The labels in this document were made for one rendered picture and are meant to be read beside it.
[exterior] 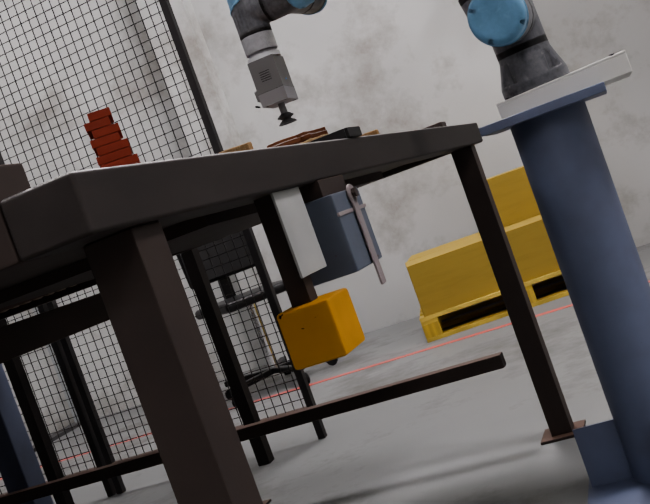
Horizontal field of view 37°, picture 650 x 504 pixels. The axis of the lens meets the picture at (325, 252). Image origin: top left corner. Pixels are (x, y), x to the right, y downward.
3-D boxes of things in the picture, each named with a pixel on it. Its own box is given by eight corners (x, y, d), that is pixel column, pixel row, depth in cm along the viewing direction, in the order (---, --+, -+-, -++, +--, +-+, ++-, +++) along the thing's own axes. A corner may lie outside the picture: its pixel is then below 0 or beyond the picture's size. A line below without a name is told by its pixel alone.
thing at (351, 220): (398, 275, 154) (359, 168, 153) (374, 291, 141) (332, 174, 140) (335, 296, 157) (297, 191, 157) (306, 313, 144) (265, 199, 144)
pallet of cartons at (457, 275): (632, 253, 568) (593, 140, 566) (636, 279, 477) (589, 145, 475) (434, 315, 607) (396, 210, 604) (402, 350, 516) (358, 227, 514)
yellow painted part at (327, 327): (367, 339, 135) (309, 180, 134) (348, 355, 127) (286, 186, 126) (316, 355, 138) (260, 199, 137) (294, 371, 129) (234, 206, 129)
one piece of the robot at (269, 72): (243, 56, 224) (267, 122, 224) (229, 53, 215) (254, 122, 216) (280, 40, 221) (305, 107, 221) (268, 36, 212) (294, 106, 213)
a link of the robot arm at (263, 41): (236, 41, 215) (248, 44, 223) (243, 60, 215) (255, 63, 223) (266, 28, 213) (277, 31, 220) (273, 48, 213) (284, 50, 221)
